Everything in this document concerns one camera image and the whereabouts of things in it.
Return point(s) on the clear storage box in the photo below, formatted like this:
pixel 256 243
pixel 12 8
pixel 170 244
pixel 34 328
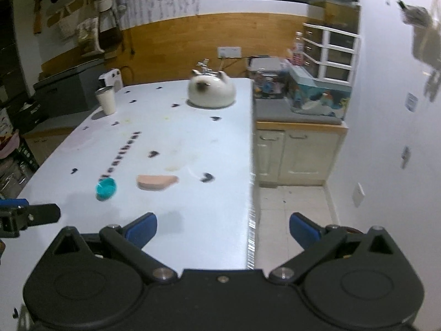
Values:
pixel 269 76

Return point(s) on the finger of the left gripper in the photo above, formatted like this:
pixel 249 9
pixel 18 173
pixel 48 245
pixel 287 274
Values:
pixel 38 215

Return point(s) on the white drawer unit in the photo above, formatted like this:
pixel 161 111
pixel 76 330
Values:
pixel 330 54

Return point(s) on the low wall socket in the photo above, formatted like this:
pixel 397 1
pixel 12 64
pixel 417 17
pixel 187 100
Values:
pixel 358 195

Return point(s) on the grey storage box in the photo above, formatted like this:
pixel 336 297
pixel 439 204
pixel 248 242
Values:
pixel 71 91

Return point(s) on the plastic water bottle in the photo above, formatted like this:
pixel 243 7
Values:
pixel 297 49

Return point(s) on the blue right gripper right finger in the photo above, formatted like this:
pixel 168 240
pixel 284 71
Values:
pixel 304 231

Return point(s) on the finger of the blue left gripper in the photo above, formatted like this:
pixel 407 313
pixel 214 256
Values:
pixel 13 203

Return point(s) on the wall power socket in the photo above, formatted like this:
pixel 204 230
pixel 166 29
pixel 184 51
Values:
pixel 232 52

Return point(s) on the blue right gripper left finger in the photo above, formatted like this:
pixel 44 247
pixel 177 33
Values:
pixel 142 230

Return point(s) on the cream floor cabinet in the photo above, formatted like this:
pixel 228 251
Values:
pixel 296 153

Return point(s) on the teal bottle cap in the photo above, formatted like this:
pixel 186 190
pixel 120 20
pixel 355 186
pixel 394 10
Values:
pixel 105 188

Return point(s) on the teal printed box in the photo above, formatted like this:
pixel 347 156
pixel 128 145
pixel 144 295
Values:
pixel 307 96

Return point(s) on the white cat teapot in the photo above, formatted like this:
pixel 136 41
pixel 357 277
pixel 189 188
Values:
pixel 212 90

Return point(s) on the glass fish tank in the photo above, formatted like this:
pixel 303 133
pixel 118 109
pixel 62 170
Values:
pixel 340 14

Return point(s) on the white paper cup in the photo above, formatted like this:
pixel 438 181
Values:
pixel 106 99

